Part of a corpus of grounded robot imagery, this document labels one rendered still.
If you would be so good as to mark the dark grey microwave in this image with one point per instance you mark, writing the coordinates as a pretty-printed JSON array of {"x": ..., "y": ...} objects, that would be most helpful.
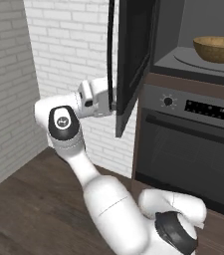
[{"x": 170, "y": 26}]

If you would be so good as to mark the grey microwave turntable plate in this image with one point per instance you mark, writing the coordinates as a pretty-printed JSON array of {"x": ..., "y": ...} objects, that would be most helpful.
[{"x": 189, "y": 61}]

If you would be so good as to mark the dark grey oven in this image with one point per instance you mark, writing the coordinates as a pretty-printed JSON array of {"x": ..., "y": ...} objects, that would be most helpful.
[{"x": 183, "y": 132}]

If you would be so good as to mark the brown wooden bowl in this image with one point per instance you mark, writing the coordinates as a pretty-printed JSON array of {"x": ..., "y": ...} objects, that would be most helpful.
[{"x": 216, "y": 50}]

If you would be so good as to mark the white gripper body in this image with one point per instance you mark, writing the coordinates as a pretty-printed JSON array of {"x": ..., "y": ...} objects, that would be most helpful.
[{"x": 100, "y": 96}]

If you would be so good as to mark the black oven knob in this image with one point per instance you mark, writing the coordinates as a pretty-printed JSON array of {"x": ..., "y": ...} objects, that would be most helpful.
[{"x": 168, "y": 101}]

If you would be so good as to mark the dark oven door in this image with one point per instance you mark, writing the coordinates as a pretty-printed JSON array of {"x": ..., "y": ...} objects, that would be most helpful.
[{"x": 183, "y": 162}]

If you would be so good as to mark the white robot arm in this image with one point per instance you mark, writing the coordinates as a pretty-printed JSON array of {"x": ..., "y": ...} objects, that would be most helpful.
[{"x": 113, "y": 205}]

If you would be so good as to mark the black microwave door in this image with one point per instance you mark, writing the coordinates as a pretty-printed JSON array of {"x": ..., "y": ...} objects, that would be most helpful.
[{"x": 131, "y": 50}]

